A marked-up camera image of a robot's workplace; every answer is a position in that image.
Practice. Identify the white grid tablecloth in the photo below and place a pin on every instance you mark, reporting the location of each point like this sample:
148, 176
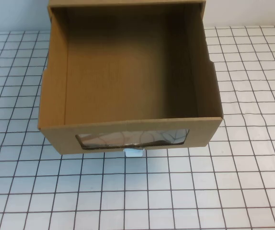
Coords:
137, 191

